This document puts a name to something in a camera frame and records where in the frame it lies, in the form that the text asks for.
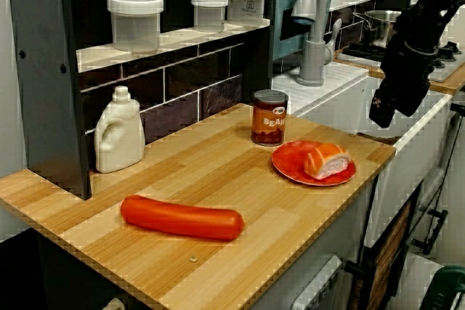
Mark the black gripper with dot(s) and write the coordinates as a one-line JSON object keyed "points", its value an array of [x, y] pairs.
{"points": [[407, 63]]}

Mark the brown beans can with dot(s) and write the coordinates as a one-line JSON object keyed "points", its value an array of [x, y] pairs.
{"points": [[269, 121]]}

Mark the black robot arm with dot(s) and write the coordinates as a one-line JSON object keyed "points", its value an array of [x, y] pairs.
{"points": [[430, 1]]}

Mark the white toy sink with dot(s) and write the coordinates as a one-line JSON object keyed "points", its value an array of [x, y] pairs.
{"points": [[338, 85]]}

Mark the grey stove knob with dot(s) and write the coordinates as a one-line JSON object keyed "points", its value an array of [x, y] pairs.
{"points": [[449, 52], [439, 63]]}

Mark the white stovetop plate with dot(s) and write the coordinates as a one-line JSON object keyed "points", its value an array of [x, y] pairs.
{"points": [[447, 70]]}

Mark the black stove grate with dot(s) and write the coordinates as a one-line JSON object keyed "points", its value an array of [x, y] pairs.
{"points": [[367, 50]]}

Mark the steel cooking pot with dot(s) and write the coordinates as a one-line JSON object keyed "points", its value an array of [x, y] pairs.
{"points": [[378, 28]]}

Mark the salmon sushi toy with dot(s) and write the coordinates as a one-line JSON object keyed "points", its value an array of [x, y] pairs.
{"points": [[327, 163]]}

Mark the grey faucet lever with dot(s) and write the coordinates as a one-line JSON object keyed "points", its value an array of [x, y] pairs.
{"points": [[335, 36]]}

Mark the grey toy faucet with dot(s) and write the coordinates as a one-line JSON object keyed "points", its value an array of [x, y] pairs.
{"points": [[314, 59]]}

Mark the red plate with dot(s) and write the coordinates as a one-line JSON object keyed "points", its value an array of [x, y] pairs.
{"points": [[288, 161]]}

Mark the teal plastic bin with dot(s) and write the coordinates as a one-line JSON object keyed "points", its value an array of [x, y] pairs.
{"points": [[287, 30]]}

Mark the wood front oven door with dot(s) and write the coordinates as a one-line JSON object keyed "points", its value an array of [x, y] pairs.
{"points": [[392, 241]]}

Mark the printed clear white-lidded jar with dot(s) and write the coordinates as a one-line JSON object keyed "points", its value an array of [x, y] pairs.
{"points": [[247, 1]]}

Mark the green object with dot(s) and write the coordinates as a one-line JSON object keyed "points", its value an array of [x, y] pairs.
{"points": [[450, 288]]}

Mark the small clear white-lidded jar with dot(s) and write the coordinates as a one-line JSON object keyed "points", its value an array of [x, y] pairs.
{"points": [[209, 10]]}

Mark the red toy sausage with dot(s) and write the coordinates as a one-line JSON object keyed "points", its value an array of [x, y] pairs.
{"points": [[181, 217]]}

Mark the large clear white-lidded jar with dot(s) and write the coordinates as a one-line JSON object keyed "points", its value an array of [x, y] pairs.
{"points": [[135, 23]]}

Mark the white detergent bottle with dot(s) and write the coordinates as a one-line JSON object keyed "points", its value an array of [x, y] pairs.
{"points": [[120, 135]]}

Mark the dark grey shelf unit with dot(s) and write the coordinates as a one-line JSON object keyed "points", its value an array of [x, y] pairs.
{"points": [[43, 88]]}

